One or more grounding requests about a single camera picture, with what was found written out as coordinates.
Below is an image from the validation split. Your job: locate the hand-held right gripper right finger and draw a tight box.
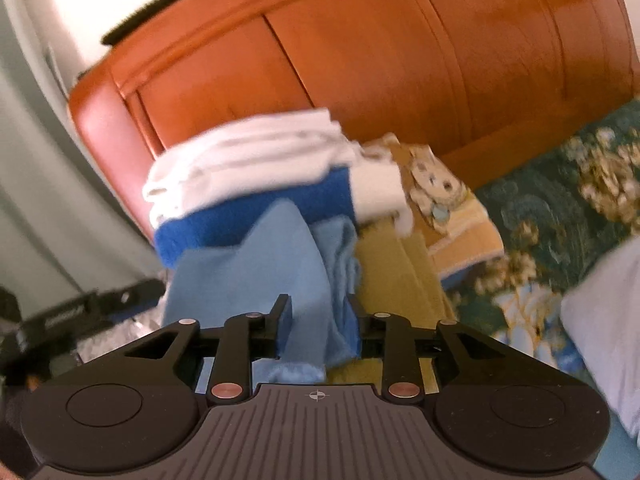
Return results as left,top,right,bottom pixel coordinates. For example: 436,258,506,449
346,294,518,406

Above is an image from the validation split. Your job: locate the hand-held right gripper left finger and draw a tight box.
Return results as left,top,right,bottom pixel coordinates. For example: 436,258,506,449
122,294,293,406

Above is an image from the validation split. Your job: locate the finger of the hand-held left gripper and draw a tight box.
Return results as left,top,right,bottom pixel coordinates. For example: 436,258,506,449
92,280,167,322

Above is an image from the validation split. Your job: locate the light blue garment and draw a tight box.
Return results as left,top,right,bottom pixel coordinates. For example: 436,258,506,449
162,199,363,386

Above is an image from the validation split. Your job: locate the stack of clothes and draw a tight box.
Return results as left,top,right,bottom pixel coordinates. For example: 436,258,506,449
141,107,506,386

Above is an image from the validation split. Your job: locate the grey patterned cloth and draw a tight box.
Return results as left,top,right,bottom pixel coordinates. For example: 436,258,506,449
80,312,168,361

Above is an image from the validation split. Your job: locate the pale green curtain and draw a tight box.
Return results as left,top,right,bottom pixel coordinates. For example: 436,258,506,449
0,0,166,301

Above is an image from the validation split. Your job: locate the teal floral blanket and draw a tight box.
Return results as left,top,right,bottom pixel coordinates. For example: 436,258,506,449
440,100,640,480

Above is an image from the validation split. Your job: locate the light blue floral quilt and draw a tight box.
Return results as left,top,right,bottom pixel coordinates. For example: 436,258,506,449
560,237,640,441

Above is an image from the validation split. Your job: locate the orange wooden headboard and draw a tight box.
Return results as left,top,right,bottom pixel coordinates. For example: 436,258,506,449
67,0,640,246

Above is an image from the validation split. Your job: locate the black comb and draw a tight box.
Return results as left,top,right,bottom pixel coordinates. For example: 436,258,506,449
101,0,180,47

